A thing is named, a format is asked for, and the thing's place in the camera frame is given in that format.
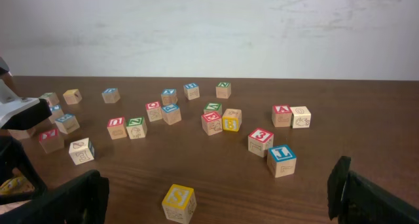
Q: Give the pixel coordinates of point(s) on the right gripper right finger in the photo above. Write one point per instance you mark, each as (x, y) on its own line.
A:
(354, 199)

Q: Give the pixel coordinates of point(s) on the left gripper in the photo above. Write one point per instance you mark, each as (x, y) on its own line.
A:
(21, 114)

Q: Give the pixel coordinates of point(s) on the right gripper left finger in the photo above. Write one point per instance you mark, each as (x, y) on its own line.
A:
(81, 200)

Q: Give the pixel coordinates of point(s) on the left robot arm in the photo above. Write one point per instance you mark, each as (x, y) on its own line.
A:
(7, 95)

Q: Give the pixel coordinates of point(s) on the blue T block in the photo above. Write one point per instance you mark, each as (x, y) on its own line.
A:
(57, 112)

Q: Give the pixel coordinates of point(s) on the green J block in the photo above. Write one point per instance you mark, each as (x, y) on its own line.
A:
(51, 98)

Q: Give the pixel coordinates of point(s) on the red Y block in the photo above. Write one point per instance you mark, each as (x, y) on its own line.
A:
(51, 140)

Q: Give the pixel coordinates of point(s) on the leaf picture block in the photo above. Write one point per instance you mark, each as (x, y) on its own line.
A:
(82, 151)

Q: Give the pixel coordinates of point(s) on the blue 5 block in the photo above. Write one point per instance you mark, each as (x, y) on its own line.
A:
(67, 123)

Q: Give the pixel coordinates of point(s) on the plain yellow top block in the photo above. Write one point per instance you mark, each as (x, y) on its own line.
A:
(72, 96)

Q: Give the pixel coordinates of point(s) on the red U block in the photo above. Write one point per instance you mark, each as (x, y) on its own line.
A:
(117, 128)

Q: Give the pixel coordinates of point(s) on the blue L block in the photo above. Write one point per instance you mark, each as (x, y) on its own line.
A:
(281, 161)

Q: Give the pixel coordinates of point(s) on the green Z block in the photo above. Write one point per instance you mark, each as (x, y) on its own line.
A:
(136, 128)

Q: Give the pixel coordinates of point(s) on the blue D block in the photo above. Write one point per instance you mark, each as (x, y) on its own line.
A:
(111, 95)

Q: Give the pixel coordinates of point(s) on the white picture block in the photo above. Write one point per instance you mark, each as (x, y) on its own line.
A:
(301, 117)

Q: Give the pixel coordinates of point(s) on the red A block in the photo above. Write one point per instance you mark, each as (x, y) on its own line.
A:
(281, 115)

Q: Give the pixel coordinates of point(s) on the red 3 block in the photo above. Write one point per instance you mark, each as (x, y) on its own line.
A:
(260, 141)

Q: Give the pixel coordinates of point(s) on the red Q block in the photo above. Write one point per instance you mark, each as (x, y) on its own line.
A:
(154, 111)

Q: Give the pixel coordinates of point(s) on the blue P block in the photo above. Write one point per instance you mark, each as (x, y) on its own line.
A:
(171, 114)

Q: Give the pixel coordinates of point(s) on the blue X block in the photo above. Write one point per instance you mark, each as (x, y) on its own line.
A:
(169, 96)

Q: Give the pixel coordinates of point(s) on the yellow 8 side block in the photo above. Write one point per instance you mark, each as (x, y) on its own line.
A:
(232, 119)

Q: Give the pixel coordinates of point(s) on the red E block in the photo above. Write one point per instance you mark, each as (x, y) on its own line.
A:
(212, 123)

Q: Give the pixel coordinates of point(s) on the blue H block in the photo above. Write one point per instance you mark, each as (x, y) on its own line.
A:
(191, 91)

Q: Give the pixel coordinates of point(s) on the green V block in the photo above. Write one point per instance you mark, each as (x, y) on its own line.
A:
(213, 107)

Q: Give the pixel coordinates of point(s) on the green N block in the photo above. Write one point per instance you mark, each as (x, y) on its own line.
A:
(223, 90)

